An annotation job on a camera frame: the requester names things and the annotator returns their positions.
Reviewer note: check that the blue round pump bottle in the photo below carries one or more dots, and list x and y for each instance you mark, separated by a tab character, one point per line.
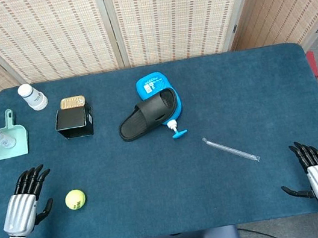
158	94

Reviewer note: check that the plastic wrapped clear straw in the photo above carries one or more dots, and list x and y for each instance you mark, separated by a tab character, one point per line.
230	149

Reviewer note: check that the woven folding screen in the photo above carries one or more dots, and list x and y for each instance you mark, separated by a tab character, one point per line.
136	19

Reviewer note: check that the mint green dustpan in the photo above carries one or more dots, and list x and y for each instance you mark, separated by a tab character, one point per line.
10	141

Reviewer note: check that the black rubber slipper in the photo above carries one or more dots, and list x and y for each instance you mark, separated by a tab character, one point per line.
149	114

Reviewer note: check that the white paper cup stack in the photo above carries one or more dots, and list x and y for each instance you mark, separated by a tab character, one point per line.
32	97

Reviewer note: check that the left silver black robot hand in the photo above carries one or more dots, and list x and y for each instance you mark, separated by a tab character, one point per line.
20	209

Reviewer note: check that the yellow tennis ball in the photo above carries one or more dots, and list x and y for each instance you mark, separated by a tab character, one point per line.
75	199

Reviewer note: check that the gold tin can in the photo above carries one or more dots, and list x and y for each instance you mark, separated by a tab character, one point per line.
72	102

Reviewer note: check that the black box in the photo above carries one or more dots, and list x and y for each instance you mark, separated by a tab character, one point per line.
74	122

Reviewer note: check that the dark blue table cloth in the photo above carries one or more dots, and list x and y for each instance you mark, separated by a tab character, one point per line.
167	169

